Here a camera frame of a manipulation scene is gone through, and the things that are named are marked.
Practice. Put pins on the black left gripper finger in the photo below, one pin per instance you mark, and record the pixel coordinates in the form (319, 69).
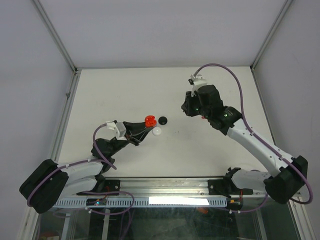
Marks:
(142, 135)
(137, 125)

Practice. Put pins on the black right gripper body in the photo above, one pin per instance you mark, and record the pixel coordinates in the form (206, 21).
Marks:
(193, 106)

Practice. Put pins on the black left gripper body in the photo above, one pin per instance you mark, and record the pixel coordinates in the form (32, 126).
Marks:
(130, 138)

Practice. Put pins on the white round charging case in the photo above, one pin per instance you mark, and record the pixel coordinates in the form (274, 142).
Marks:
(157, 131)

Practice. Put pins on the orange round charging case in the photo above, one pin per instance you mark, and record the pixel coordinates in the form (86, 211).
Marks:
(150, 121)

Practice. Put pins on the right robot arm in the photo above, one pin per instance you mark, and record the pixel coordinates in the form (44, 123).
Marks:
(285, 175)

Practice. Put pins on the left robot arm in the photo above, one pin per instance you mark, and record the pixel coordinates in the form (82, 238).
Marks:
(51, 182)

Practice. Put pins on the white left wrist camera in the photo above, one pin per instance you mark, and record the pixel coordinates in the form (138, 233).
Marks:
(118, 128)

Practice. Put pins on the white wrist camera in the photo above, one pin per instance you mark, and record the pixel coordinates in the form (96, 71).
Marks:
(197, 82)
(118, 128)

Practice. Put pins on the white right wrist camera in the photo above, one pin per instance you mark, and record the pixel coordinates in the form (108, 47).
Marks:
(197, 82)

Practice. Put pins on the aluminium mounting rail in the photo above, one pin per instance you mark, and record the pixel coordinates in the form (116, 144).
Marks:
(176, 186)

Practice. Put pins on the white slotted cable duct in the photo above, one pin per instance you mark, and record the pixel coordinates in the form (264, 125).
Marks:
(141, 202)

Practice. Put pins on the aluminium frame post left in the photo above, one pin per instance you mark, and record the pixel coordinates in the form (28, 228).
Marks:
(53, 33)

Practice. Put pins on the aluminium frame post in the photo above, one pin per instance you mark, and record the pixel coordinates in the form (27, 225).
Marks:
(53, 33)
(272, 31)

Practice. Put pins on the aluminium frame post right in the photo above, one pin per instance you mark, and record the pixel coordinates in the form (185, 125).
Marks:
(272, 31)

